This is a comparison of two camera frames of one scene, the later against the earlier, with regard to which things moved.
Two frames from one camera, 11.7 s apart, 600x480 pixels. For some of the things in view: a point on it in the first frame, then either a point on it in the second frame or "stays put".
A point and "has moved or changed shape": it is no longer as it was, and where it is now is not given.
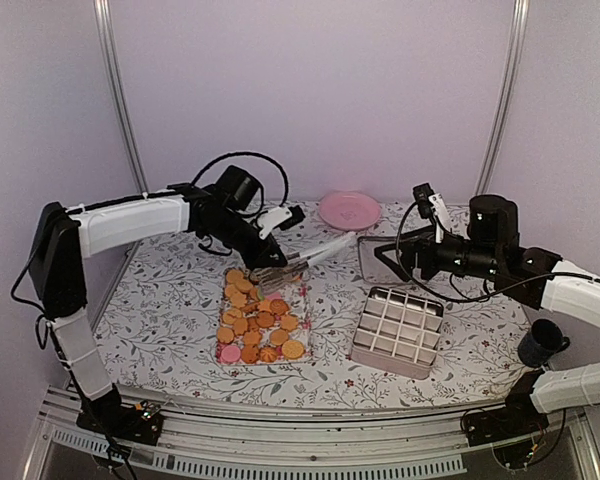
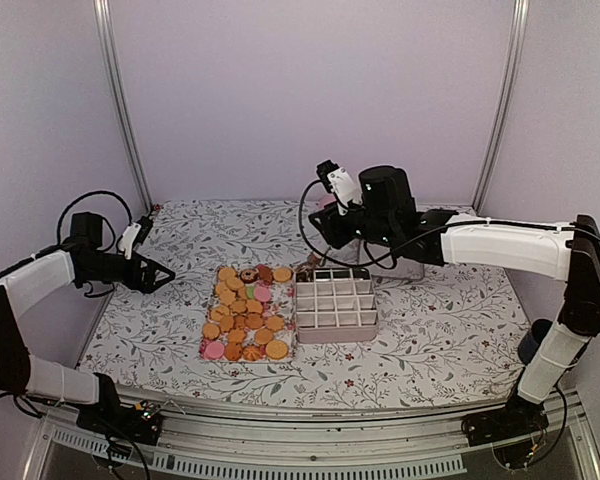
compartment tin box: x=397 y=333 → x=335 y=306
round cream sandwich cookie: x=292 y=349 → x=276 y=349
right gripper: x=425 y=247 → x=328 y=228
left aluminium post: x=109 y=57 stays put
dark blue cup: x=541 y=341 stays put
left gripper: x=261 y=257 → x=146 y=284
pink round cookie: x=230 y=353 → x=214 y=350
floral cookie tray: x=258 y=328 has moved or changed shape
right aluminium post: x=514 y=59 stays put
